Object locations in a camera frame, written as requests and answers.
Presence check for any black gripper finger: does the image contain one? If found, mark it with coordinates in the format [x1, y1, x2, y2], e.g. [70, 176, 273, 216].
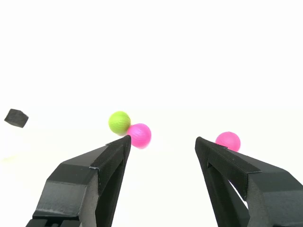
[194, 136, 303, 227]
[25, 134, 132, 227]

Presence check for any black foam box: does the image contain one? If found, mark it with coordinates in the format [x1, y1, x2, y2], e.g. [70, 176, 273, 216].
[4, 108, 29, 129]

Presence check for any pink golf ball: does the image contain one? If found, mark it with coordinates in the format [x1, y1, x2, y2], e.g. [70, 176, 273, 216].
[127, 123, 152, 150]
[214, 131, 241, 152]

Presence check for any green golf ball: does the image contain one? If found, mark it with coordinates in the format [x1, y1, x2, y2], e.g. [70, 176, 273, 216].
[108, 111, 131, 137]

